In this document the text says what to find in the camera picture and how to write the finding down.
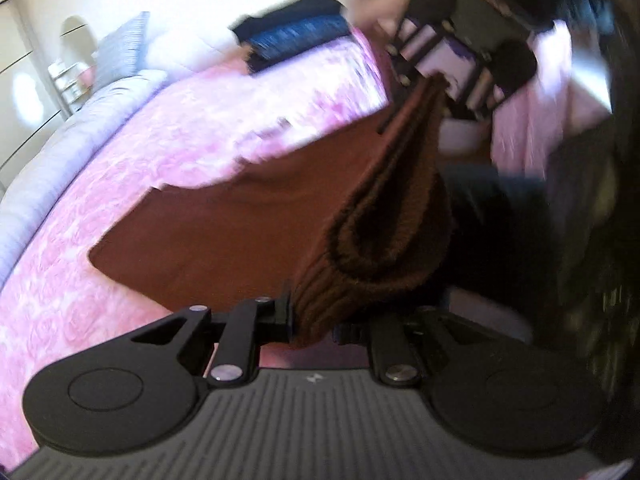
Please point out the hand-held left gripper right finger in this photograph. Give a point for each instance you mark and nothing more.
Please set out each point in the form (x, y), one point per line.
(350, 334)

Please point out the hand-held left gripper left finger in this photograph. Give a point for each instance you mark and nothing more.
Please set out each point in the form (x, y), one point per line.
(280, 320)

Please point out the maroon knit sweater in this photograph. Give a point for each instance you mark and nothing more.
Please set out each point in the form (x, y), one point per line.
(225, 240)

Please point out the pink curtain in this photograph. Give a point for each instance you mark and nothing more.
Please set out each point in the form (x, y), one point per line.
(525, 120)

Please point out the teal garment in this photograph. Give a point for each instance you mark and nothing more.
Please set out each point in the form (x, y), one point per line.
(300, 35)

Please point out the dark grey garment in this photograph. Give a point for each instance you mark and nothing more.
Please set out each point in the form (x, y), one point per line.
(290, 7)

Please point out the pink floral blanket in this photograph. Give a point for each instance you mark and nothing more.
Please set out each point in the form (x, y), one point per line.
(125, 160)

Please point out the rolled grey duvet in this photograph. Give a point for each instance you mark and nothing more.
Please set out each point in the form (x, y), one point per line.
(40, 175)

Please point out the striped pillow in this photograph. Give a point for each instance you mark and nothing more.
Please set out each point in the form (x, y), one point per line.
(120, 50)

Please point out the bedside table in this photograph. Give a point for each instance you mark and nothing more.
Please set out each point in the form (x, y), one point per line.
(72, 82)

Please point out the white wardrobe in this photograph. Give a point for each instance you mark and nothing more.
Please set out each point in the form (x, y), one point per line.
(22, 60)

